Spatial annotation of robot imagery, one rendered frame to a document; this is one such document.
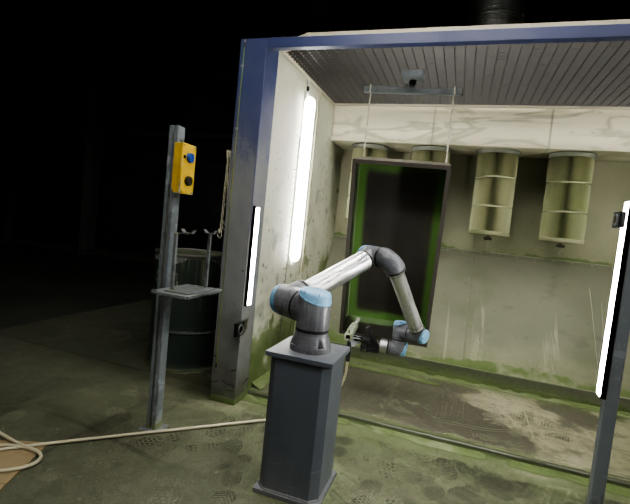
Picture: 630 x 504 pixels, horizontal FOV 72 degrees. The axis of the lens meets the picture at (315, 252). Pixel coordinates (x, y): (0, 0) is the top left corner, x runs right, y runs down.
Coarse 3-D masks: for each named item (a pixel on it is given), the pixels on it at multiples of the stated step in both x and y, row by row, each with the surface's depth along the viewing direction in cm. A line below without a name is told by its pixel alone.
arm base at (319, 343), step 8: (296, 328) 195; (296, 336) 194; (304, 336) 191; (312, 336) 190; (320, 336) 192; (328, 336) 197; (296, 344) 192; (304, 344) 190; (312, 344) 190; (320, 344) 191; (328, 344) 194; (304, 352) 189; (312, 352) 189; (320, 352) 190; (328, 352) 194
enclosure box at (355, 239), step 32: (384, 160) 275; (352, 192) 279; (384, 192) 308; (416, 192) 303; (352, 224) 305; (384, 224) 314; (416, 224) 308; (416, 256) 314; (352, 288) 332; (384, 288) 326; (416, 288) 320; (352, 320) 327; (384, 320) 331
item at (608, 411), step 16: (624, 288) 178; (624, 304) 178; (624, 320) 178; (624, 336) 178; (624, 352) 179; (608, 384) 181; (608, 400) 181; (608, 416) 181; (608, 432) 181; (608, 448) 182; (592, 464) 187; (608, 464) 182; (592, 480) 184; (592, 496) 184
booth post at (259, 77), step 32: (256, 64) 265; (256, 96) 265; (256, 128) 266; (256, 160) 267; (256, 192) 272; (224, 256) 276; (256, 256) 283; (224, 288) 277; (256, 288) 288; (224, 320) 277; (224, 352) 278; (224, 384) 279
